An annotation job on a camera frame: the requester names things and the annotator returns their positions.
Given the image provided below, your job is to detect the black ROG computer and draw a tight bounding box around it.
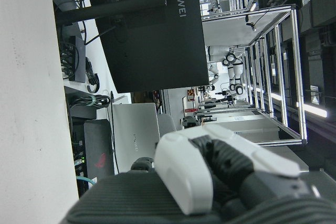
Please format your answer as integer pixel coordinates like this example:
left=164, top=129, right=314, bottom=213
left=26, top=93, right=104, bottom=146
left=83, top=119, right=116, bottom=183

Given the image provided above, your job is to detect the black cable hub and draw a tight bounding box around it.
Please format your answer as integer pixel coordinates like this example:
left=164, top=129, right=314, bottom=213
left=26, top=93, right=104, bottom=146
left=59, top=35, right=87, bottom=83

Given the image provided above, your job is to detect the ceiling light strip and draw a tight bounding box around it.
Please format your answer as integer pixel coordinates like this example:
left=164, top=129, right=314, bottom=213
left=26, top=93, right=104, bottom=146
left=296, top=101, right=329, bottom=119

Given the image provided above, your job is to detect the aluminium frame cage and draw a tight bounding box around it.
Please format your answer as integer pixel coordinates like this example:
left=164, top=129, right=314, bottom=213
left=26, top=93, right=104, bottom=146
left=201, top=3, right=308, bottom=147

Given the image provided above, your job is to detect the silver Huawei laptop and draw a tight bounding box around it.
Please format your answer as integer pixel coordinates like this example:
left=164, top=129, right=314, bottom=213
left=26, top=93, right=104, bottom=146
left=112, top=102, right=161, bottom=175

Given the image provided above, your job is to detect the black cable bundle green tie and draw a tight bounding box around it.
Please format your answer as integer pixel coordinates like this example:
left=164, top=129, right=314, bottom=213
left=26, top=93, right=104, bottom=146
left=70, top=94, right=111, bottom=110

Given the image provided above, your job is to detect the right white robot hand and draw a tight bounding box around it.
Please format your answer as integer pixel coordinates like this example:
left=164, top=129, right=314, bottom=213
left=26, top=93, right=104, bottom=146
left=65, top=124, right=336, bottom=224

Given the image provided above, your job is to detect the black Huawei monitor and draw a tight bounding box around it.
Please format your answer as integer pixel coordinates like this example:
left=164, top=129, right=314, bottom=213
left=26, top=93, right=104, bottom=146
left=52, top=0, right=210, bottom=94

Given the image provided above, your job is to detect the white humanoid robot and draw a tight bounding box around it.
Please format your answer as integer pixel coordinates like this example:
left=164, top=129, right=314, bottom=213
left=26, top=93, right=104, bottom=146
left=206, top=45, right=245, bottom=96

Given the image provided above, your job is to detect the teal network cable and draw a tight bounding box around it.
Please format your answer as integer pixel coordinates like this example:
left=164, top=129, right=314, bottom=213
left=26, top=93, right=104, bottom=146
left=75, top=176, right=98, bottom=187

